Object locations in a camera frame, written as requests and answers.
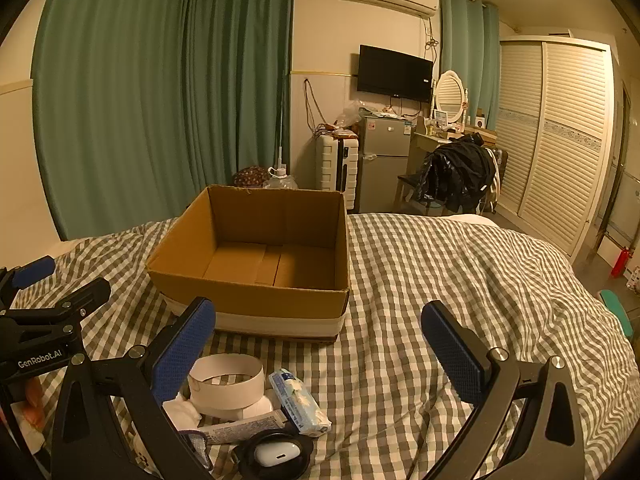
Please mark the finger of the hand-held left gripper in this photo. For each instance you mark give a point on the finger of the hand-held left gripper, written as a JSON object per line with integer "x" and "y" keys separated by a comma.
{"x": 87, "y": 292}
{"x": 32, "y": 270}

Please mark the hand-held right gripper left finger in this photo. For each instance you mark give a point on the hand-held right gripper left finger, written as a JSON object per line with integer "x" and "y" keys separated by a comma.
{"x": 187, "y": 350}

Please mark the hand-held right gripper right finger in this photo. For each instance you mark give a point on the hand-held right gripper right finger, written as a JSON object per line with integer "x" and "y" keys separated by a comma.
{"x": 452, "y": 355}

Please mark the white cloth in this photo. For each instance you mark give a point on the white cloth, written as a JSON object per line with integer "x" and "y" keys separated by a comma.
{"x": 182, "y": 412}

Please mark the white squeeze tube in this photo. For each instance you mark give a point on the white squeeze tube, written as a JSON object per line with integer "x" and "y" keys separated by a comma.
{"x": 240, "y": 427}

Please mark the grey mesh pouch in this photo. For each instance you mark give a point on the grey mesh pouch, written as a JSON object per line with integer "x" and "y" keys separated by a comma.
{"x": 198, "y": 447}

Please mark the brown cardboard box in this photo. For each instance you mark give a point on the brown cardboard box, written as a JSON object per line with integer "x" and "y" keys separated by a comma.
{"x": 280, "y": 300}

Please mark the blue tissue packet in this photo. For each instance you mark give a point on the blue tissue packet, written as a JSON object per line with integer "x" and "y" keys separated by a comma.
{"x": 295, "y": 400}

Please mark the black round case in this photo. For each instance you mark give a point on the black round case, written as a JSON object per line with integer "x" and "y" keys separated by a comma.
{"x": 245, "y": 455}

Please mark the white earbud case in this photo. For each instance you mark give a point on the white earbud case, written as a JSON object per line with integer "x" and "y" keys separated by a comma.
{"x": 277, "y": 454}

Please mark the grey checkered blanket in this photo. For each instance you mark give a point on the grey checkered blanket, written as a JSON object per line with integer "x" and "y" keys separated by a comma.
{"x": 400, "y": 285}

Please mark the green plastic object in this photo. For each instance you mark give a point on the green plastic object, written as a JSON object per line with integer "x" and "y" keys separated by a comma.
{"x": 616, "y": 310}

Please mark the wooden chair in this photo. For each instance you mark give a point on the wooden chair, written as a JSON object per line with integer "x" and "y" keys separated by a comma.
{"x": 406, "y": 182}

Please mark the brown patterned bag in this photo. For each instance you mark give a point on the brown patterned bag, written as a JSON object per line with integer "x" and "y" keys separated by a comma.
{"x": 250, "y": 176}

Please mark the black jacket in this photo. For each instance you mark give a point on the black jacket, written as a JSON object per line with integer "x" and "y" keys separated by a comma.
{"x": 460, "y": 170}

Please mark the green curtain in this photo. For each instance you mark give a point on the green curtain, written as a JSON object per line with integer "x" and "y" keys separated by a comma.
{"x": 470, "y": 45}
{"x": 240, "y": 75}
{"x": 110, "y": 100}

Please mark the red fire extinguisher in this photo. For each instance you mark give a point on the red fire extinguisher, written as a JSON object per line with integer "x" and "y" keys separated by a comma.
{"x": 620, "y": 262}

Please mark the large clear water bottle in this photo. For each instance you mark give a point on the large clear water bottle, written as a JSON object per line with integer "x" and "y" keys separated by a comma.
{"x": 282, "y": 180}

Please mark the grey small fridge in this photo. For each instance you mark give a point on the grey small fridge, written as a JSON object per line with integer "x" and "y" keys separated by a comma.
{"x": 385, "y": 160}

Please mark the white dressing table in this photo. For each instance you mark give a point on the white dressing table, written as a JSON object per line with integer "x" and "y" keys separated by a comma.
{"x": 425, "y": 141}

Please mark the white ribbed suitcase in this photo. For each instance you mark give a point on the white ribbed suitcase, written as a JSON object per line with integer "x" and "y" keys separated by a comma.
{"x": 335, "y": 170}

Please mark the glass door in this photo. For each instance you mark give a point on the glass door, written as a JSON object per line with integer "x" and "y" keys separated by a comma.
{"x": 622, "y": 185}

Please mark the white louvered wardrobe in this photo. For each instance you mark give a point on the white louvered wardrobe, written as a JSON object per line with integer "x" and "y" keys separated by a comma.
{"x": 555, "y": 135}

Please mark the thin white pole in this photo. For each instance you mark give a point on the thin white pole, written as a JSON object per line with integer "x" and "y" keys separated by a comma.
{"x": 282, "y": 120}

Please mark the oval white vanity mirror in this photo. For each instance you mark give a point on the oval white vanity mirror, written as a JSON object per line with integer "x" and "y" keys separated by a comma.
{"x": 449, "y": 95}

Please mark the clear plastic bag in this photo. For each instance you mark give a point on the clear plastic bag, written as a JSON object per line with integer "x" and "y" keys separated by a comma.
{"x": 352, "y": 112}

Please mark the black wall television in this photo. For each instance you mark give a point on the black wall television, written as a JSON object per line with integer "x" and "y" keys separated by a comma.
{"x": 395, "y": 72}

